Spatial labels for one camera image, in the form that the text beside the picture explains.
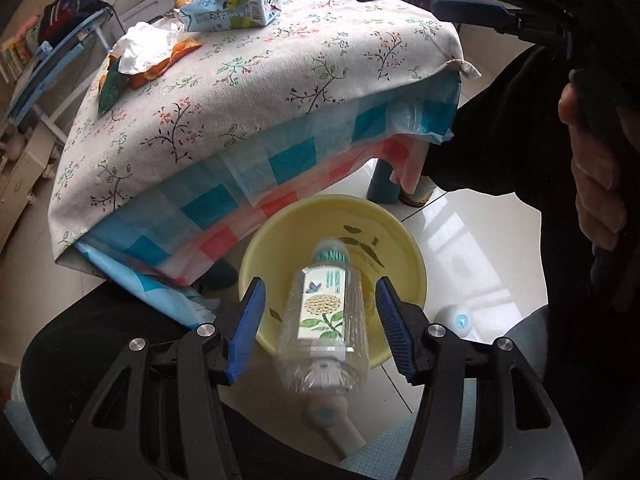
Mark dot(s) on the teal table leg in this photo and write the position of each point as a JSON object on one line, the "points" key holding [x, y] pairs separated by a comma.
{"points": [[382, 189]]}

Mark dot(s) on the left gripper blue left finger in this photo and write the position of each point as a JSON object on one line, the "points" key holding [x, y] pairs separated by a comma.
{"points": [[245, 329]]}

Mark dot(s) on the white tv cabinet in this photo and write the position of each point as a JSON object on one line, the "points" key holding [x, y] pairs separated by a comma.
{"points": [[19, 177]]}

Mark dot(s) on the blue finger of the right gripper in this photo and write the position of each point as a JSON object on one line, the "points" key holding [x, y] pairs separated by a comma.
{"points": [[488, 15]]}

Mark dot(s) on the yellow plastic basin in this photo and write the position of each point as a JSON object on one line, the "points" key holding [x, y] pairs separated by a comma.
{"points": [[378, 244]]}

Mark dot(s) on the dark blue red backpack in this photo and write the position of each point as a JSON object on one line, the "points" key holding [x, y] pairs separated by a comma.
{"points": [[61, 17]]}

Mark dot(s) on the floral white tablecloth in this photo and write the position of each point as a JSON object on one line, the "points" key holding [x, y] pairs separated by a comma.
{"points": [[314, 55]]}

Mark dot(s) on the white tissue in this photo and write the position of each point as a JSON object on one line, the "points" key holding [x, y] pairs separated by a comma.
{"points": [[145, 45]]}

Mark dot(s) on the blue pink checkered undercloth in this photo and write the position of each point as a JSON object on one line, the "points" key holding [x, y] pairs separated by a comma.
{"points": [[163, 240]]}

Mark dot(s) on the blue adjustable study desk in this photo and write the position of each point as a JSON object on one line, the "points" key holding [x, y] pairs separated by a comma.
{"points": [[43, 70]]}

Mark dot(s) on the clear plastic water bottle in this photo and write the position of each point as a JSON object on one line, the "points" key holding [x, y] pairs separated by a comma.
{"points": [[323, 344]]}

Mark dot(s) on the blue juice carton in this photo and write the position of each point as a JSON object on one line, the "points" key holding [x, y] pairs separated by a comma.
{"points": [[218, 15]]}

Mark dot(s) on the right hand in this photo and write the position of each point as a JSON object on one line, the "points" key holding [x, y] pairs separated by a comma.
{"points": [[601, 213]]}

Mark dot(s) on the white handheld device on floor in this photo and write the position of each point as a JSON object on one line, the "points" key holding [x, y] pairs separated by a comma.
{"points": [[329, 413]]}

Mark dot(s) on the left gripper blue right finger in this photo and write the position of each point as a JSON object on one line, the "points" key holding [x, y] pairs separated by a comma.
{"points": [[397, 317]]}

